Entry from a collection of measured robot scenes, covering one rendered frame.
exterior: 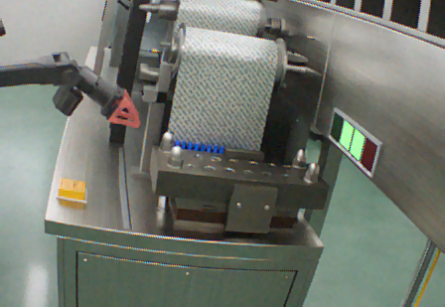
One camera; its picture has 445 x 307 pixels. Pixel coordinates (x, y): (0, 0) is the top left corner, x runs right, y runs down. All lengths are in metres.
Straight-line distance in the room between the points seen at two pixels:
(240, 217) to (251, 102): 0.30
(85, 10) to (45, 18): 0.58
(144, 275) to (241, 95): 0.50
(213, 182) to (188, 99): 0.24
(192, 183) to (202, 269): 0.20
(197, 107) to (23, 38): 5.79
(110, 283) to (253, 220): 0.37
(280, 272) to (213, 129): 0.40
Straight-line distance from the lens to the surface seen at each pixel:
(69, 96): 1.33
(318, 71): 1.38
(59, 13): 6.94
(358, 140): 1.11
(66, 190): 1.29
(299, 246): 1.29
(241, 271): 1.28
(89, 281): 1.27
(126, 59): 1.67
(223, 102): 1.38
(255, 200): 1.24
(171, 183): 1.21
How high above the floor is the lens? 1.45
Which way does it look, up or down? 16 degrees down
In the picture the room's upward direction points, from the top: 11 degrees clockwise
